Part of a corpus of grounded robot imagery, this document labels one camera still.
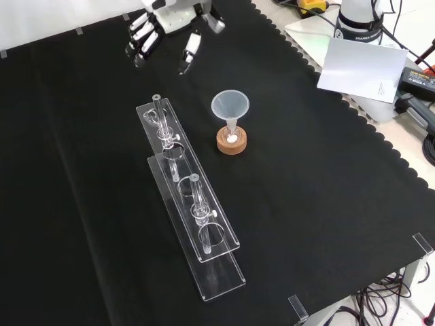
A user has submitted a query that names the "cork ring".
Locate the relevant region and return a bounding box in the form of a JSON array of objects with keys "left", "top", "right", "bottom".
[{"left": 216, "top": 125, "right": 247, "bottom": 156}]

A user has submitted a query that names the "black bench cloth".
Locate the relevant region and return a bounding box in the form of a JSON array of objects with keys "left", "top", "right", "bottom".
[{"left": 0, "top": 0, "right": 435, "bottom": 326}]

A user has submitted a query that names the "clear cloth clip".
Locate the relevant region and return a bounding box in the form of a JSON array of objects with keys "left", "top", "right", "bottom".
[
  {"left": 288, "top": 294, "right": 309, "bottom": 322},
  {"left": 412, "top": 233, "right": 435, "bottom": 255}
]

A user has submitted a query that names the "clear acrylic funnel stand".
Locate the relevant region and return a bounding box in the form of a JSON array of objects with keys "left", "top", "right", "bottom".
[{"left": 135, "top": 94, "right": 247, "bottom": 303}]

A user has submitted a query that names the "pale board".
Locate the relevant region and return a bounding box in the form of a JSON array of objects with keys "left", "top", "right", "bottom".
[{"left": 283, "top": 15, "right": 408, "bottom": 125}]

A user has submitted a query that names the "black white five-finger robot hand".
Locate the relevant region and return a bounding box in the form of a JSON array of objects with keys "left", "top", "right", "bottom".
[{"left": 124, "top": 0, "right": 227, "bottom": 75}]

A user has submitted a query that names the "yellow stop button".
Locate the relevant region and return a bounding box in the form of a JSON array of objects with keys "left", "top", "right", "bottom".
[{"left": 296, "top": 0, "right": 330, "bottom": 18}]

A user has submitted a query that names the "clear plastic funnel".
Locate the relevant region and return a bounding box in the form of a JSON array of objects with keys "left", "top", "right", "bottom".
[{"left": 211, "top": 90, "right": 251, "bottom": 136}]

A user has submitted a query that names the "round-bottom glass flask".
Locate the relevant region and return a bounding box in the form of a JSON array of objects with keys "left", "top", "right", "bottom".
[{"left": 223, "top": 117, "right": 241, "bottom": 145}]

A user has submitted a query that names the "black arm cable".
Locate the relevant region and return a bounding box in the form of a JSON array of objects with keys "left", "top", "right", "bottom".
[{"left": 368, "top": 0, "right": 435, "bottom": 67}]

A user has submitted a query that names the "black cable bundle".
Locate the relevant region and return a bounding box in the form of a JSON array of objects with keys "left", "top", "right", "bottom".
[{"left": 334, "top": 264, "right": 435, "bottom": 326}]

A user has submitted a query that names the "black power adapter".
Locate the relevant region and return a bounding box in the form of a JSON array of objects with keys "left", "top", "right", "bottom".
[{"left": 397, "top": 66, "right": 435, "bottom": 103}]

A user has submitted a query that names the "white card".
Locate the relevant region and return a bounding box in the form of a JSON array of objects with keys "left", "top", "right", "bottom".
[{"left": 316, "top": 37, "right": 408, "bottom": 103}]

